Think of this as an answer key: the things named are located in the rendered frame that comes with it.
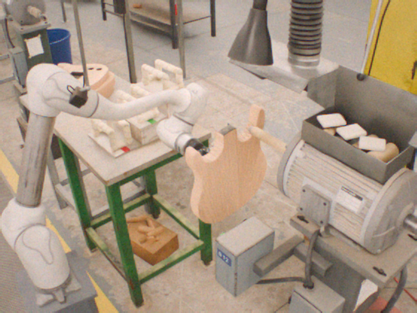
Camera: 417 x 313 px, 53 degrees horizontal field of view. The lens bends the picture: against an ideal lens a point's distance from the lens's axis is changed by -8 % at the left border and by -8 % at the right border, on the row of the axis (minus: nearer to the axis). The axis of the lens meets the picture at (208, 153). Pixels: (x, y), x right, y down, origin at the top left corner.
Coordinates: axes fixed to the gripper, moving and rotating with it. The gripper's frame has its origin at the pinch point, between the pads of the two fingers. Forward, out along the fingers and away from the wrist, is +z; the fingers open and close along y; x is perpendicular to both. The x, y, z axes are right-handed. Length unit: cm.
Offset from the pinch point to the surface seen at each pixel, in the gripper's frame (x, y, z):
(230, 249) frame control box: 10.2, 28.0, 35.7
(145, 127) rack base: -4, 3, -52
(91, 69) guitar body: -5, -8, -132
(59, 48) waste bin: -49, -39, -291
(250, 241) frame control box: 9.5, 21.7, 37.4
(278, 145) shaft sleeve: 20.1, -6.3, 21.5
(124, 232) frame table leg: -42, 32, -40
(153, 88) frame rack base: 3, -14, -69
